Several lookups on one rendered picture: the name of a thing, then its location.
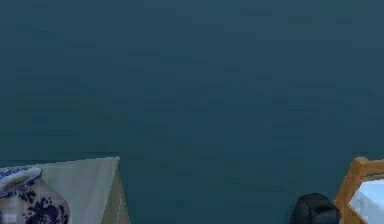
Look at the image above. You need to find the blue and white patterned vase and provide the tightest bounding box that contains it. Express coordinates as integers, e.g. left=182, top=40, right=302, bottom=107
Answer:
left=0, top=166, right=71, bottom=224

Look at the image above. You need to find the pale blue mattress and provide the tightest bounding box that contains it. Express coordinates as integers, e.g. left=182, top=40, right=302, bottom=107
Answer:
left=348, top=178, right=384, bottom=224

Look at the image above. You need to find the wooden bed frame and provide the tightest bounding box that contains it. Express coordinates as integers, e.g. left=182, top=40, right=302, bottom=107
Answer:
left=333, top=156, right=384, bottom=224

